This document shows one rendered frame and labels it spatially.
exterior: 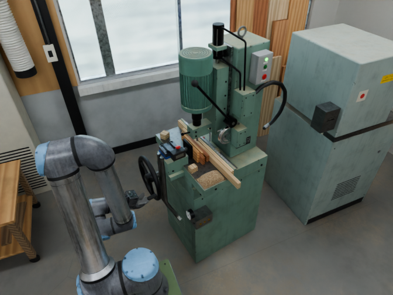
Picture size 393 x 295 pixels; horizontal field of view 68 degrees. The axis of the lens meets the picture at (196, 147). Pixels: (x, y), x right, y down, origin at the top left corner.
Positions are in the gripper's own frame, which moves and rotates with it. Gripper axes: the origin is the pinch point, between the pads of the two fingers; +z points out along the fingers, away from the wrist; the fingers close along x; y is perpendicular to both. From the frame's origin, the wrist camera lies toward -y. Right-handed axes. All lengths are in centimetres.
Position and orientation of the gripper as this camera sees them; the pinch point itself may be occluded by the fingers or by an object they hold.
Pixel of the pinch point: (147, 200)
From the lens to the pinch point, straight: 177.9
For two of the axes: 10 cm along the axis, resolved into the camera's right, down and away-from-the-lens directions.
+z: 8.0, -0.5, 5.9
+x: -5.3, -5.2, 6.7
